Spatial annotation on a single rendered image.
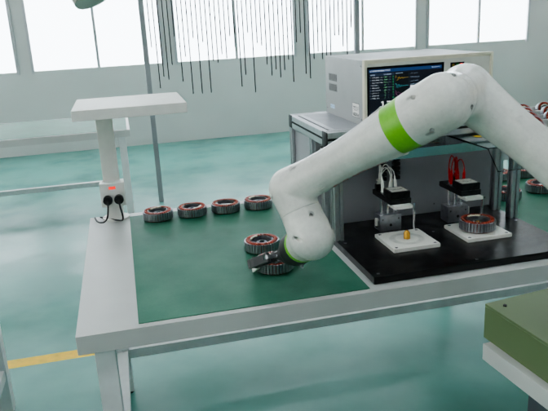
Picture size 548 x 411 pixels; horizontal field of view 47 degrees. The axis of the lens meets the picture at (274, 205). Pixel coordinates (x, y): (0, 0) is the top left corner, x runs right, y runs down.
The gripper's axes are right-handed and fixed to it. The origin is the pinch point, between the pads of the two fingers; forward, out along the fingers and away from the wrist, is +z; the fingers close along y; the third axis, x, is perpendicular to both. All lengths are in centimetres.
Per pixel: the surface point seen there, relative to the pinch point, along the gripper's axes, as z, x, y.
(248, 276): -0.9, 2.7, 9.0
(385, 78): -15, -48, -42
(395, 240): -2.7, 0.1, -38.3
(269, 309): -18.9, 14.0, 9.7
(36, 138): 261, -148, 72
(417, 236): -2.0, -0.3, -46.5
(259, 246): 10.2, -7.1, 0.7
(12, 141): 262, -148, 87
